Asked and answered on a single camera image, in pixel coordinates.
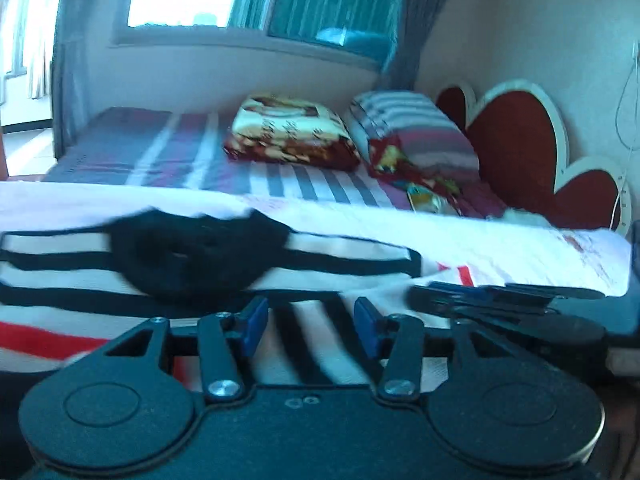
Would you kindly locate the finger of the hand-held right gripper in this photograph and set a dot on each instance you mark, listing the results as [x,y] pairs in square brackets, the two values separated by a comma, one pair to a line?
[480,294]
[530,327]

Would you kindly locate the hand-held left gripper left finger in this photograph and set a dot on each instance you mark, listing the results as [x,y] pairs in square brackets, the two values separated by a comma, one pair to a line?
[256,321]

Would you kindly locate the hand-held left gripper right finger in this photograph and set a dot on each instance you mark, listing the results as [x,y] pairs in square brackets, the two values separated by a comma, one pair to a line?
[365,324]

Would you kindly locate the black red white striped garment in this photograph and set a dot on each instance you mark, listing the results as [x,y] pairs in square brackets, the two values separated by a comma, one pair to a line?
[75,280]

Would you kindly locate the white floral bedsheet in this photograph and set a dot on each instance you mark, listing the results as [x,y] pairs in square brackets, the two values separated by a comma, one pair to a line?
[500,250]

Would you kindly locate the red printed cloth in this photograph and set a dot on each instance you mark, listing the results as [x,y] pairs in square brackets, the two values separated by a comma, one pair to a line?
[425,180]

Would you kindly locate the red heart-shaped headboard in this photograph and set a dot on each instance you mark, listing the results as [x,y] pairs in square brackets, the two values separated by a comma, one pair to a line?
[515,145]

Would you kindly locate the striped pillow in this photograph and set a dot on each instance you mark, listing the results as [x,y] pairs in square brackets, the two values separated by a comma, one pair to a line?
[410,120]

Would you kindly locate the purple grey striped bed sheet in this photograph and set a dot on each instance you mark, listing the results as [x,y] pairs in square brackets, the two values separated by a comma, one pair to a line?
[165,150]

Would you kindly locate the folded printed blanket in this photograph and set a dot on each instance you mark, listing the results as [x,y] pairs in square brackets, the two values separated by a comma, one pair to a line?
[290,127]

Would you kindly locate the grey curtain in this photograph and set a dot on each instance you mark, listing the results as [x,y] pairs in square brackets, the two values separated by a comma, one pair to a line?
[425,20]
[75,60]

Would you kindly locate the brown wooden furniture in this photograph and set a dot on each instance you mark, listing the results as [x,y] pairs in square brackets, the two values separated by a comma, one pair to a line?
[3,155]

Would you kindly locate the white sheer curtain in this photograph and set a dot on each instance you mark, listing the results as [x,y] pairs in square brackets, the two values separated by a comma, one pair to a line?
[35,25]

